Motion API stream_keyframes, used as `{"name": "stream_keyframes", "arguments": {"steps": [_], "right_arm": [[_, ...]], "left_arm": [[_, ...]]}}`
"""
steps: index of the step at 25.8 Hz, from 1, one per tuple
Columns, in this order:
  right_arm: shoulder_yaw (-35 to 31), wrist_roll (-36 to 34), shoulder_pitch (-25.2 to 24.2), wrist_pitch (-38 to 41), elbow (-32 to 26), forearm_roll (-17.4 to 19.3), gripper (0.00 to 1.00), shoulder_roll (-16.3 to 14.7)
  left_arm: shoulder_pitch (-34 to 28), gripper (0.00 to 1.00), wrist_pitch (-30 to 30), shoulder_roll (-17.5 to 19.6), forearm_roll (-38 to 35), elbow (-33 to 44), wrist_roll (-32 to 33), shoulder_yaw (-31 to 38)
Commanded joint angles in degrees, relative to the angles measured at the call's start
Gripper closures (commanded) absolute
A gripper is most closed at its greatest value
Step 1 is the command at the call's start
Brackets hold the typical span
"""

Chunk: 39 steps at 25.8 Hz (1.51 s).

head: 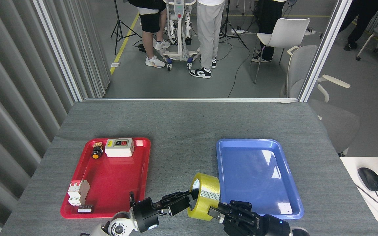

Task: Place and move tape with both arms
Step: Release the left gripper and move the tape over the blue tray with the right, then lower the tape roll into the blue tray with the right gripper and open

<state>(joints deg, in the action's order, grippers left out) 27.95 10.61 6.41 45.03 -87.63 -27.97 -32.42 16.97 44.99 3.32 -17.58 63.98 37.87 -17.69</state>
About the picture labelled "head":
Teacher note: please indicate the silver frame rail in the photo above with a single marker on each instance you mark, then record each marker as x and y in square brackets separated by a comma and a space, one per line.
[189, 100]

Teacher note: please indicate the black yellow push button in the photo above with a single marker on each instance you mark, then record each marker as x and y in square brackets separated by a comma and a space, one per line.
[96, 152]

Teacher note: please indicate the small black labelled block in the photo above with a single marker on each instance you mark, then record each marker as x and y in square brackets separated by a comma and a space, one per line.
[86, 208]

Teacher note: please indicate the red plastic tray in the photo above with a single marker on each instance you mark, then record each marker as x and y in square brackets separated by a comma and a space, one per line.
[116, 177]

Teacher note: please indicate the silver frame post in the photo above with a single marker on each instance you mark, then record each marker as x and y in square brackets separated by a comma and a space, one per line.
[57, 49]
[325, 49]

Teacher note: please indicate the black computer mouse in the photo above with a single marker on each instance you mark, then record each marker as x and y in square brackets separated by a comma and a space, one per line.
[369, 179]

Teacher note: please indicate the white circuit breaker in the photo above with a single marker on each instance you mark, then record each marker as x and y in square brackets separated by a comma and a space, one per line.
[77, 191]

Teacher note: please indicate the white power strip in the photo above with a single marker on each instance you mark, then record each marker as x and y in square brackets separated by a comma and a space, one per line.
[309, 31]
[237, 31]

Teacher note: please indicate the blue plastic tray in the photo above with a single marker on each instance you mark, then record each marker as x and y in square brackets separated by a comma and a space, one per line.
[261, 170]

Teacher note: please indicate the white plastic chair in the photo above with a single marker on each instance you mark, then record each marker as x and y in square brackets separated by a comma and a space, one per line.
[287, 28]

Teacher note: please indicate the person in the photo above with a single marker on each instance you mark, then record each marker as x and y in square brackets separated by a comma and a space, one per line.
[208, 26]
[363, 16]
[269, 13]
[148, 23]

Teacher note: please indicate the black tripod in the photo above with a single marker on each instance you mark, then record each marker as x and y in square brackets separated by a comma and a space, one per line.
[227, 19]
[119, 23]

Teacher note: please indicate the grey office chair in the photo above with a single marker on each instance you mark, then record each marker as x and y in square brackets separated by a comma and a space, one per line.
[302, 62]

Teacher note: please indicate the white wheeled stand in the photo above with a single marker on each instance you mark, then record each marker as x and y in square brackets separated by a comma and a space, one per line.
[179, 49]

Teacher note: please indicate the grey push button switch box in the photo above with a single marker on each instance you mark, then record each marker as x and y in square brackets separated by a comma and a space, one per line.
[119, 150]

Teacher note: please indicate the white desk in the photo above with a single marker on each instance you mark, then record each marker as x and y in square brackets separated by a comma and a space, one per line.
[372, 162]

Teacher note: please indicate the grey floor outlet plate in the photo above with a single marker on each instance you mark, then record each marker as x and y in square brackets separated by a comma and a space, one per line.
[115, 65]

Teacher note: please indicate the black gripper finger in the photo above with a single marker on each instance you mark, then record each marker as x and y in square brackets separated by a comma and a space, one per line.
[176, 208]
[243, 207]
[179, 196]
[238, 226]

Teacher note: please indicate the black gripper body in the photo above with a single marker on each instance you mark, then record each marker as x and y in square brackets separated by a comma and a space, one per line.
[272, 227]
[146, 214]

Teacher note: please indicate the black power adapter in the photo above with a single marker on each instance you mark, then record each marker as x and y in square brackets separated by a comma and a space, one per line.
[141, 48]

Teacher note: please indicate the yellow tape roll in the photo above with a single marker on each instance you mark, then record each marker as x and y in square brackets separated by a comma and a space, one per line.
[210, 182]

